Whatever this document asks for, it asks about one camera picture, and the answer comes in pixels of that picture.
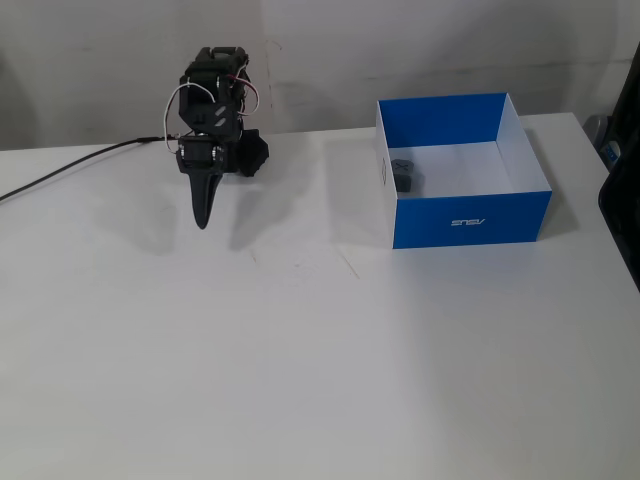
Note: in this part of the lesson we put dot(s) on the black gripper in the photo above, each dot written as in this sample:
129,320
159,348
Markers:
199,156

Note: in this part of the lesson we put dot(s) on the gray block with cutouts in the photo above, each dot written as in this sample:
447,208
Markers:
406,181

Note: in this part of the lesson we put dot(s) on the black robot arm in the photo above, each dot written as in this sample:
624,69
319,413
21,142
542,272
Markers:
215,65

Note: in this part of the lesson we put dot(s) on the blue and white cardboard box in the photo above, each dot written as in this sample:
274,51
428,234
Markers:
465,222

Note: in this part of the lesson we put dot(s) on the gray item with blue label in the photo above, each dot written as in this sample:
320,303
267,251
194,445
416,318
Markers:
597,127

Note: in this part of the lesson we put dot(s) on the black plastic-backed office chair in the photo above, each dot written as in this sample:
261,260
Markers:
625,200

